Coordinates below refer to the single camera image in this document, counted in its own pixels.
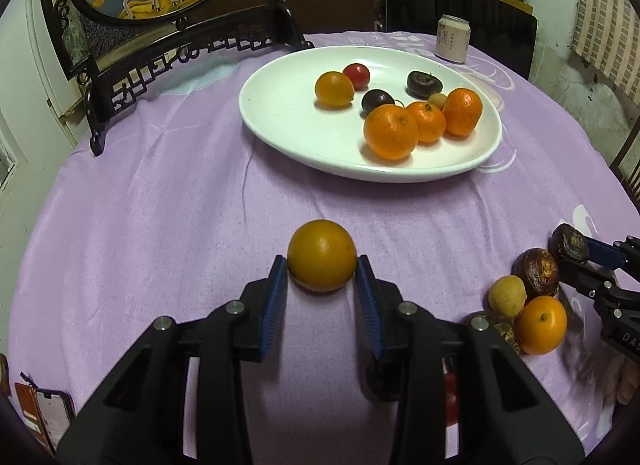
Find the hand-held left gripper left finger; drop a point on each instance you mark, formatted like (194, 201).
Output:
(272, 310)

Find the leaning white picture frame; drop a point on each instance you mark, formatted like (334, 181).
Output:
(50, 70)

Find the dark carved wooden chair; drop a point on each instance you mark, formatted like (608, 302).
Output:
(4, 375)

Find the large tangerine with stem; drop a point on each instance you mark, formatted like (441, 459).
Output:
(390, 131)

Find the yellow orange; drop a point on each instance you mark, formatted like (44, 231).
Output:
(334, 89)
(541, 325)
(322, 255)

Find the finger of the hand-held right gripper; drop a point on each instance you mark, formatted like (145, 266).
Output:
(605, 254)
(587, 277)

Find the small yellow longan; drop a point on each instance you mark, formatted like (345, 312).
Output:
(506, 296)
(436, 99)

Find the phone in brown wallet case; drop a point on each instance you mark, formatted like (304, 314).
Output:
(47, 415)

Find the white drink can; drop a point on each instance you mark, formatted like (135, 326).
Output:
(452, 40)

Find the white oval plate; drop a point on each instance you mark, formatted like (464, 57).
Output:
(300, 135)

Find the red tomato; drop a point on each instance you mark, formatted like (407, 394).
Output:
(357, 74)
(451, 397)

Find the white thread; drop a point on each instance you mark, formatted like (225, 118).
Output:
(246, 180)

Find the person's right hand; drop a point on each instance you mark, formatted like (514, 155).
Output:
(629, 382)

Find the black chair back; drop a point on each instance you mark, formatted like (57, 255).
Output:
(480, 10)

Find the brown wooden chair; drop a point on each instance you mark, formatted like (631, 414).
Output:
(630, 165)

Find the chequered curtain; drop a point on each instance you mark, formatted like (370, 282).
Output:
(610, 30)

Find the small orange tangerine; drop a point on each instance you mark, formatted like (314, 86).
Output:
(429, 122)

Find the window frame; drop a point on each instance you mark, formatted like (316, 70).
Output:
(6, 160)

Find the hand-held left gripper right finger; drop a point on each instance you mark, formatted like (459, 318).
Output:
(370, 310)

